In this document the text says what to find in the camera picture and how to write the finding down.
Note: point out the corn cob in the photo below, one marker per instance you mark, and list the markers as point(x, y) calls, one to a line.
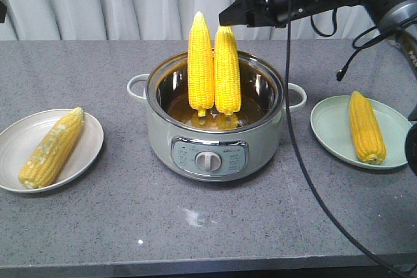
point(227, 96)
point(200, 66)
point(49, 156)
point(365, 130)

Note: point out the pale green electric pot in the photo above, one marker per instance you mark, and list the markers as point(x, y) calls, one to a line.
point(215, 148)

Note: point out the green round plate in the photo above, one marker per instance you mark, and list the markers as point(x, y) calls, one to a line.
point(330, 123)

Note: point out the white round plate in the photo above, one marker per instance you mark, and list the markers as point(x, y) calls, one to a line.
point(20, 139)

